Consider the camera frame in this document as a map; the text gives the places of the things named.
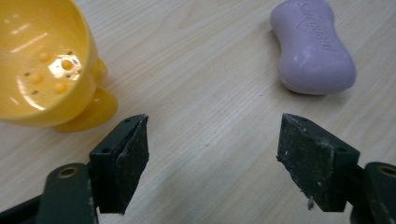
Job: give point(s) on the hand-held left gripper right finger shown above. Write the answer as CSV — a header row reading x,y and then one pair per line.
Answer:
x,y
314,161

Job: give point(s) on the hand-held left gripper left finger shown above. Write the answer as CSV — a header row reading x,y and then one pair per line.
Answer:
x,y
120,168

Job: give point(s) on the purple soap bar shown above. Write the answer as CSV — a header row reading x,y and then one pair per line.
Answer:
x,y
311,49

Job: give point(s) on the yellow plastic soap dish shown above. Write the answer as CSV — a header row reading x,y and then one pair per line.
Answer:
x,y
46,68

